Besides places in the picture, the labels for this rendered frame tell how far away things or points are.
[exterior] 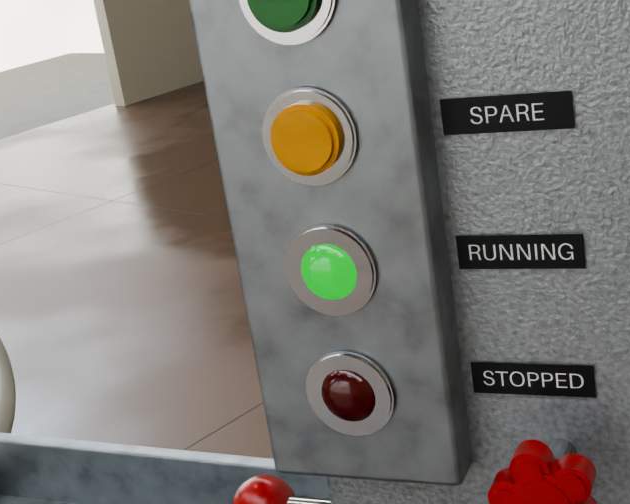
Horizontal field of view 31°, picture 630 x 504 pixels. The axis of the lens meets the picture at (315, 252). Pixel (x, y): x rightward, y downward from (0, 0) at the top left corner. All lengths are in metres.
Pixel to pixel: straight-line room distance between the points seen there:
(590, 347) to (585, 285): 0.02
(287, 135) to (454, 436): 0.13
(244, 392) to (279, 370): 3.08
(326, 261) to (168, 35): 8.51
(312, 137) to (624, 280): 0.12
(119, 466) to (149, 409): 2.80
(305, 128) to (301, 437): 0.13
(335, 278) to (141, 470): 0.37
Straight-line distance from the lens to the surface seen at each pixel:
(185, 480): 0.74
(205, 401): 3.52
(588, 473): 0.41
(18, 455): 0.80
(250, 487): 0.55
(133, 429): 3.46
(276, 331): 0.44
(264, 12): 0.39
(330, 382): 0.43
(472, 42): 0.39
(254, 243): 0.43
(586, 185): 0.40
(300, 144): 0.40
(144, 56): 8.76
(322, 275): 0.41
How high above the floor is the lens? 1.51
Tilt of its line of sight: 19 degrees down
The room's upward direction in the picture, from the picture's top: 9 degrees counter-clockwise
